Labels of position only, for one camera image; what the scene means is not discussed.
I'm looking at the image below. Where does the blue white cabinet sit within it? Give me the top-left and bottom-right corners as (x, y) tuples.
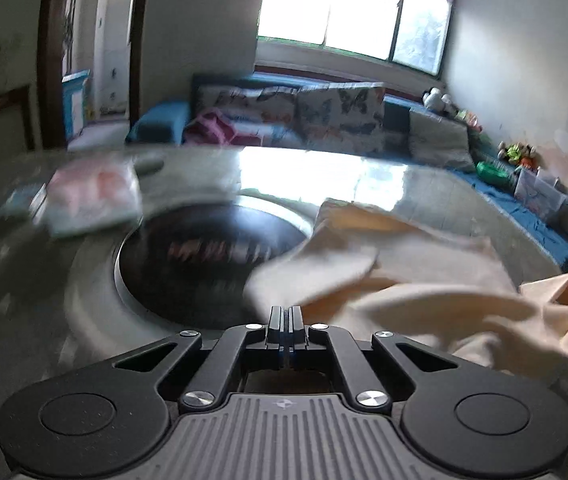
(61, 70), (90, 141)

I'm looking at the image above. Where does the green plastic basin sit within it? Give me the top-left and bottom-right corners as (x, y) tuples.
(476, 162), (511, 186)

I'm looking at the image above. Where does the black round induction cooktop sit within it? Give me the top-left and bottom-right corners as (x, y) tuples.
(116, 197), (312, 330)

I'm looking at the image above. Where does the pink white tissue pack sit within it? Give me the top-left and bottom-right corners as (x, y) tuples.
(44, 158), (143, 238)

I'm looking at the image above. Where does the magenta cloth on sofa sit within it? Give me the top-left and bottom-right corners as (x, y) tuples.
(183, 110), (236, 145)

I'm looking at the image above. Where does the butterfly print cushion left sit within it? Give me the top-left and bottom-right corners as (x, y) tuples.
(195, 84), (305, 148)

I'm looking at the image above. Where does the grey plain cushion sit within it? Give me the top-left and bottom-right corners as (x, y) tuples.
(407, 108), (475, 172)

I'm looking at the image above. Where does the cream beige garment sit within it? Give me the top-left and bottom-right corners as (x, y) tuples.
(244, 200), (568, 378)

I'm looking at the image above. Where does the blue sectional sofa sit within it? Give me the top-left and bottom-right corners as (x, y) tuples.
(125, 74), (568, 271)

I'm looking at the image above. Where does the window with green frame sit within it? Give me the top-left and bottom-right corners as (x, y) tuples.
(258, 0), (454, 76)

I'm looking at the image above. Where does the butterfly print cushion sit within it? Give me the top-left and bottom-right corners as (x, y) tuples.
(195, 84), (305, 148)
(296, 82), (386, 155)

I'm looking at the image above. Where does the butterfly print cushion right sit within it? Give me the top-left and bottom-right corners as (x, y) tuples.
(296, 82), (386, 155)

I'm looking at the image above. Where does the clear plastic storage box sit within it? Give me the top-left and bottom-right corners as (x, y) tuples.
(514, 168), (568, 224)

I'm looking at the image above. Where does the white plush toy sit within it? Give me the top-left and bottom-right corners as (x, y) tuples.
(421, 87), (458, 116)

